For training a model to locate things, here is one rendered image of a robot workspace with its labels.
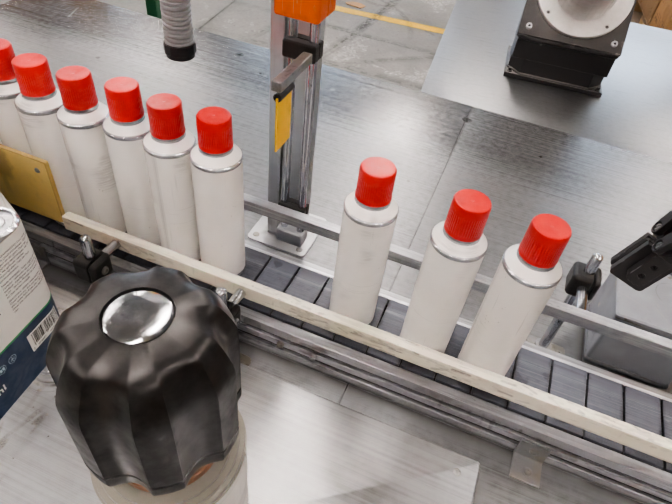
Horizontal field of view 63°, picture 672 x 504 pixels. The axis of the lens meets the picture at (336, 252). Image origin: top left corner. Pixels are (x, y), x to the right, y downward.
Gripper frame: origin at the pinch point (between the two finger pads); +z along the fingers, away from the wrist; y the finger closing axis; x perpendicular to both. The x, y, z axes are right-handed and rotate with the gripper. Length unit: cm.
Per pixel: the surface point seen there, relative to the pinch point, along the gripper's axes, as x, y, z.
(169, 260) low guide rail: -34.9, 4.7, 30.3
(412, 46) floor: -37, -278, 128
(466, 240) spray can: -12.2, 2.1, 6.5
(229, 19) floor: -137, -248, 165
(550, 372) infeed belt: 6.7, -2.7, 18.8
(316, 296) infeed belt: -18.9, -0.5, 27.7
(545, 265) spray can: -5.9, 2.1, 4.1
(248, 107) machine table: -46, -41, 43
